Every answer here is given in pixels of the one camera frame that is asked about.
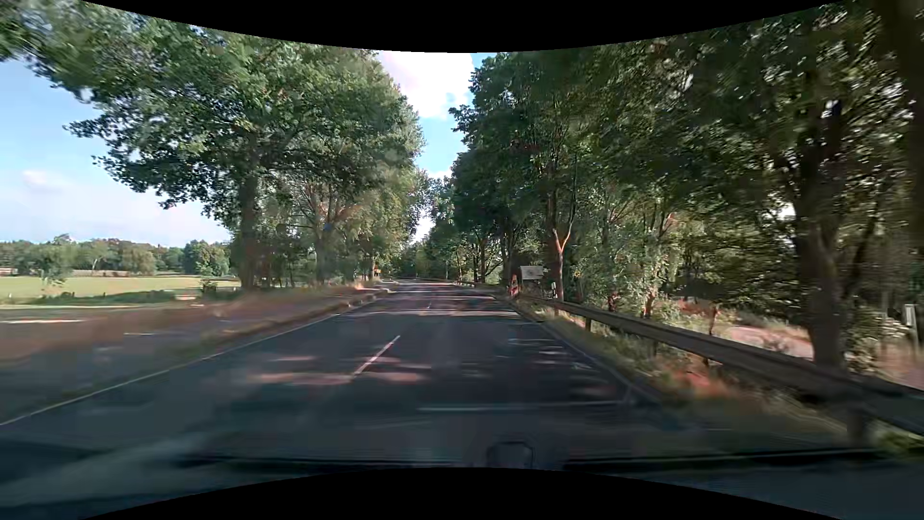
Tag distant wood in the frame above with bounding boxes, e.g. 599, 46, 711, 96
0, 234, 233, 278

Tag car's own bonnet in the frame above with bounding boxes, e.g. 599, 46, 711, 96
0, 425, 924, 520

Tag grass verge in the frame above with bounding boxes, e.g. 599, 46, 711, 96
505, 292, 924, 452
0, 283, 394, 365

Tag road markings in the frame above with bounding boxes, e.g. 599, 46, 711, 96
0, 285, 636, 427

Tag grey asphalt road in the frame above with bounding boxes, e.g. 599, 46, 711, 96
0, 280, 651, 463

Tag row of roadside trees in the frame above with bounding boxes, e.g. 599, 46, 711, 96
0, 0, 434, 291
404, 0, 924, 369

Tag metal guard rail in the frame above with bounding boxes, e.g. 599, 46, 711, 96
517, 290, 924, 437

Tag green field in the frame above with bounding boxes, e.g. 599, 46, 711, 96
0, 274, 243, 303

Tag white marker post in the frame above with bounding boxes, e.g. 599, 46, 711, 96
902, 303, 921, 355

